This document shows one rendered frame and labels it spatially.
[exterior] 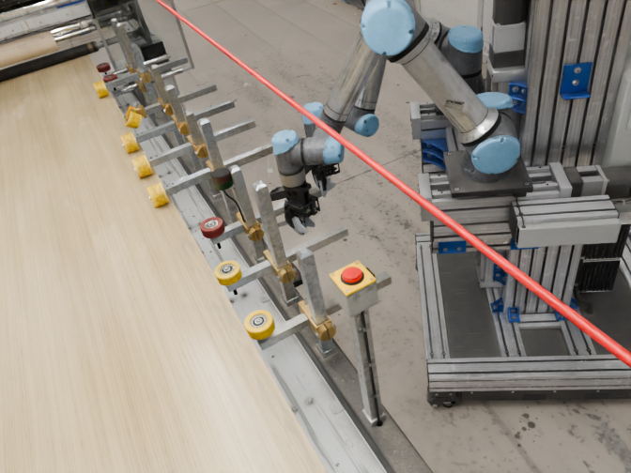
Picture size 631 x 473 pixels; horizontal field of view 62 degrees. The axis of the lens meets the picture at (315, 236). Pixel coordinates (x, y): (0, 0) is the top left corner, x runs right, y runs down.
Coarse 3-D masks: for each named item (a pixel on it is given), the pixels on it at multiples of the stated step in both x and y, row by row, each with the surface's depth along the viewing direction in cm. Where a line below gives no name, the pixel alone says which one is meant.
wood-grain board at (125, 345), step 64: (0, 128) 273; (64, 128) 260; (128, 128) 248; (0, 192) 220; (64, 192) 211; (128, 192) 204; (0, 256) 184; (64, 256) 178; (128, 256) 173; (192, 256) 167; (0, 320) 159; (64, 320) 154; (128, 320) 150; (192, 320) 146; (0, 384) 139; (64, 384) 136; (128, 384) 133; (192, 384) 130; (256, 384) 127; (0, 448) 124; (64, 448) 122; (128, 448) 119; (192, 448) 116; (256, 448) 114
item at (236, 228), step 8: (312, 192) 191; (320, 192) 192; (280, 208) 187; (256, 216) 185; (232, 224) 184; (240, 224) 183; (224, 232) 181; (232, 232) 183; (240, 232) 184; (216, 240) 181
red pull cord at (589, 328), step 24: (192, 24) 105; (312, 120) 67; (384, 168) 56; (408, 192) 52; (480, 240) 45; (504, 264) 42; (528, 288) 41; (576, 312) 38; (600, 336) 36; (624, 360) 34
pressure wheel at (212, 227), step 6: (204, 222) 179; (210, 222) 178; (216, 222) 179; (222, 222) 178; (204, 228) 177; (210, 228) 176; (216, 228) 176; (222, 228) 178; (204, 234) 177; (210, 234) 176; (216, 234) 177
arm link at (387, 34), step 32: (384, 0) 111; (384, 32) 114; (416, 32) 115; (416, 64) 120; (448, 64) 122; (448, 96) 124; (480, 128) 127; (512, 128) 132; (480, 160) 131; (512, 160) 130
